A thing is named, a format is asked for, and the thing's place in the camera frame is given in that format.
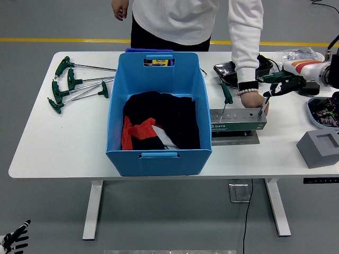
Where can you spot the person's left hand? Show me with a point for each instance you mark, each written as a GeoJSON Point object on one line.
{"type": "Point", "coordinates": [251, 101]}

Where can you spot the person's right hand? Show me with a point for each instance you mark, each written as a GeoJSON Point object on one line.
{"type": "Point", "coordinates": [119, 9]}

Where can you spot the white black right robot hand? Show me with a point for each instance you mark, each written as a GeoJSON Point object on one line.
{"type": "Point", "coordinates": [304, 70]}

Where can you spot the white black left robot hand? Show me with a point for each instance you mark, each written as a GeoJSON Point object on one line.
{"type": "Point", "coordinates": [14, 240]}

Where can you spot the grey green wrench holder stand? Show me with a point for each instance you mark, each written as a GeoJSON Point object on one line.
{"type": "Point", "coordinates": [238, 126]}

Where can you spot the yellow black tool case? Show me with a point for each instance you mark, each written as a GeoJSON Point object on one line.
{"type": "Point", "coordinates": [160, 62]}

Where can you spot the blue plastic storage box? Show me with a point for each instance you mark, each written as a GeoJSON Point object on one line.
{"type": "Point", "coordinates": [159, 79]}

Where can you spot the clear plastic bag of parts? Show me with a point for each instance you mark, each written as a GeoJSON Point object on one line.
{"type": "Point", "coordinates": [299, 54]}

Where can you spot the black plastic tray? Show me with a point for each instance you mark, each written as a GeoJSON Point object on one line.
{"type": "Point", "coordinates": [225, 70]}

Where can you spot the light blue tray of components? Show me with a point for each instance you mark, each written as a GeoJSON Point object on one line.
{"type": "Point", "coordinates": [325, 111]}

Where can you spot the dark blue plastic bin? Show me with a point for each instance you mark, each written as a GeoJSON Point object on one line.
{"type": "Point", "coordinates": [148, 50]}

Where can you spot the person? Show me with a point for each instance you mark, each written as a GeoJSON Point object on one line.
{"type": "Point", "coordinates": [172, 21]}

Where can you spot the grey foam block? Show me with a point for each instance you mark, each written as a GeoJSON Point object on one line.
{"type": "Point", "coordinates": [310, 150]}

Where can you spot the white table leg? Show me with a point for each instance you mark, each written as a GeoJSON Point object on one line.
{"type": "Point", "coordinates": [278, 209]}
{"type": "Point", "coordinates": [92, 211]}

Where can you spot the black red white clothing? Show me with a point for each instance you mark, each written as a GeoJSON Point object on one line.
{"type": "Point", "coordinates": [164, 113]}

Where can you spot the metal floor outlet plate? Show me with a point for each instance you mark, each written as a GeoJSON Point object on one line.
{"type": "Point", "coordinates": [238, 193]}

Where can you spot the black table control panel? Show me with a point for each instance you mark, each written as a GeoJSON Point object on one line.
{"type": "Point", "coordinates": [320, 180]}

